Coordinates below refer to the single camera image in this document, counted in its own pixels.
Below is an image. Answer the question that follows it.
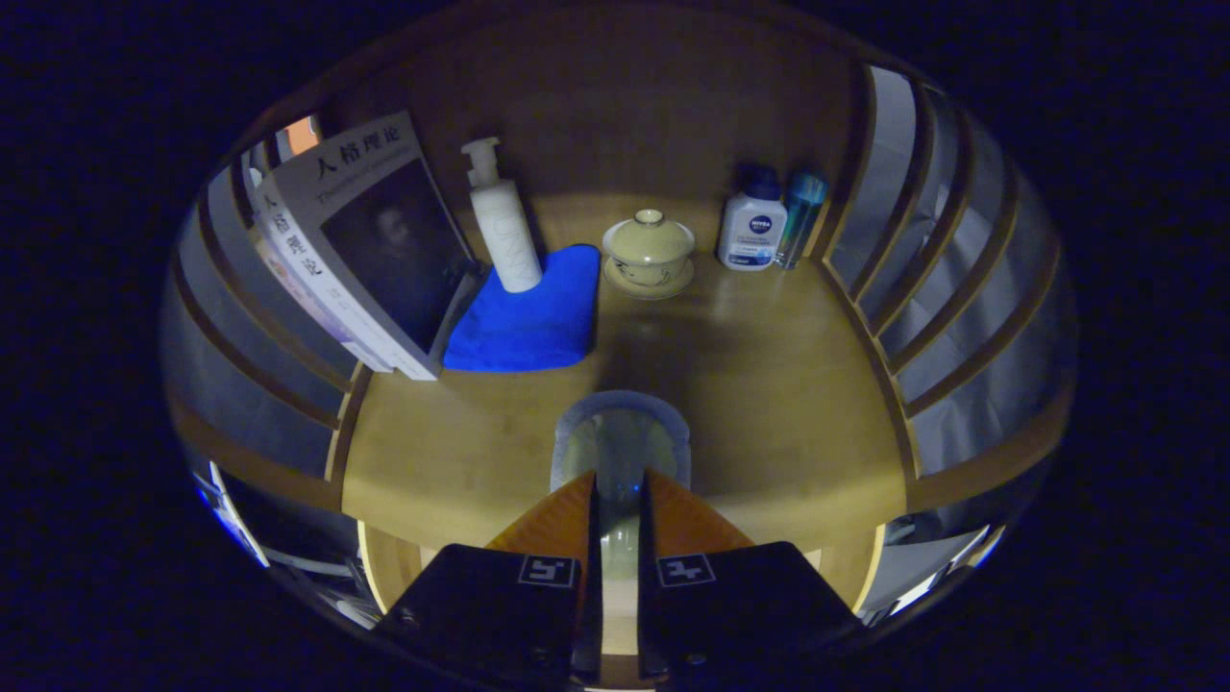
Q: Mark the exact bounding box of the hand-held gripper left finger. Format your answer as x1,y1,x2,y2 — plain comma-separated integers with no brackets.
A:
373,468,602,688

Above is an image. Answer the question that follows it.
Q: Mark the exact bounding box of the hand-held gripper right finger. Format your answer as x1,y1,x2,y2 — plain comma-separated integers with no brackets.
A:
639,468,864,688

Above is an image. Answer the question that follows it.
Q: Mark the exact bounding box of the sponge brush with clear handle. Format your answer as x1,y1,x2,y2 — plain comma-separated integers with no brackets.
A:
550,389,693,582

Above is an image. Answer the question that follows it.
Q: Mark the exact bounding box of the wooden countertop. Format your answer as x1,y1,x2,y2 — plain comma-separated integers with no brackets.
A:
341,192,909,554

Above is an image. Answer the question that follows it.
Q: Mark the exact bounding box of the brown wooden cabinet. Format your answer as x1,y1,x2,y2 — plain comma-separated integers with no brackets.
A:
163,0,1077,664

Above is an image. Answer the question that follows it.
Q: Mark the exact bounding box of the blue folded cloth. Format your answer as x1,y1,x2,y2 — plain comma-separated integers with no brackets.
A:
442,243,603,374

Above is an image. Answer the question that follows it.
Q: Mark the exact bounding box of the lavender thin book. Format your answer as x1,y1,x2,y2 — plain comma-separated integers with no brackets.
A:
245,171,395,376

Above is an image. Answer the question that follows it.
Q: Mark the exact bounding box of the white pump bottle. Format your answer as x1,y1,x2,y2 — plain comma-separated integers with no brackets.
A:
461,136,544,294

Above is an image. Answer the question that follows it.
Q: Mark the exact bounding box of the beige lidded tea cup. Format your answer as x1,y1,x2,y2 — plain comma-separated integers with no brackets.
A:
602,209,697,301

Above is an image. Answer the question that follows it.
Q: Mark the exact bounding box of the white lotion bottle blue cap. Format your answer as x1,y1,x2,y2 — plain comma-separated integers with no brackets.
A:
717,165,789,272

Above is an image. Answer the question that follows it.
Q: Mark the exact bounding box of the white thick book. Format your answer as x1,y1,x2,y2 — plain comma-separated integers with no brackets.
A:
252,111,481,383

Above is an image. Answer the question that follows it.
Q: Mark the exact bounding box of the teal slim bottle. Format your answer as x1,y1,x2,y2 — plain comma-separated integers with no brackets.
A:
774,171,829,270

